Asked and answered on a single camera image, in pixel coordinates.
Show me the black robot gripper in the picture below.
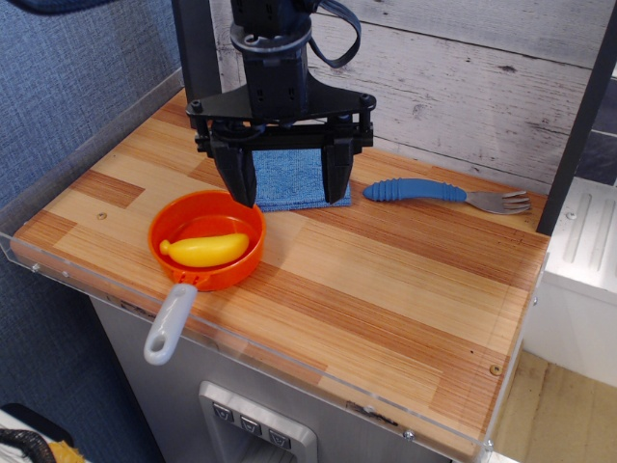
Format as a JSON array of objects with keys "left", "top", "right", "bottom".
[{"left": 187, "top": 22, "right": 376, "bottom": 208}]

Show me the yellow toy banana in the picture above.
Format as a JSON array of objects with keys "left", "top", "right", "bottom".
[{"left": 159, "top": 232, "right": 250, "bottom": 268}]

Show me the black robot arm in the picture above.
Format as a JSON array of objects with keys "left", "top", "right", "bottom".
[{"left": 186, "top": 1, "right": 376, "bottom": 206}]

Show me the blue folded towel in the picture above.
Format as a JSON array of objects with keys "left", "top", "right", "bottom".
[{"left": 253, "top": 149, "right": 352, "bottom": 212}]

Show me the stainless steel cabinet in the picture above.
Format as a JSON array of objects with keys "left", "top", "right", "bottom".
[{"left": 94, "top": 300, "right": 493, "bottom": 462}]

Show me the silver button control panel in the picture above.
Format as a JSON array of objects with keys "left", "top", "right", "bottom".
[{"left": 199, "top": 381, "right": 318, "bottom": 462}]

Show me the white ribbed appliance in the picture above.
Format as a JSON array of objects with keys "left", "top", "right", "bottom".
[{"left": 523, "top": 177, "right": 616, "bottom": 387}]

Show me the dark blue cable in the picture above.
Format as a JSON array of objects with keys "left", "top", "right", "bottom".
[{"left": 306, "top": 0, "right": 362, "bottom": 69}]

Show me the orange toy pan grey handle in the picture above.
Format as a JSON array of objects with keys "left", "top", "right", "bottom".
[{"left": 144, "top": 190, "right": 266, "bottom": 366}]

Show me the black vertical post left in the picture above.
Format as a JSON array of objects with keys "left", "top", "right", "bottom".
[{"left": 172, "top": 0, "right": 222, "bottom": 107}]

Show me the black vertical post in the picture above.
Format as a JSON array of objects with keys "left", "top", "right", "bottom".
[
  {"left": 536, "top": 2, "right": 616, "bottom": 236},
  {"left": 172, "top": 0, "right": 222, "bottom": 107}
]

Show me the blue handled metal fork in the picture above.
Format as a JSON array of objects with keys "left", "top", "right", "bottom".
[{"left": 362, "top": 178, "right": 531, "bottom": 215}]

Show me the black vertical post right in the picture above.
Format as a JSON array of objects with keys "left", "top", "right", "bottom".
[{"left": 536, "top": 2, "right": 616, "bottom": 236}]

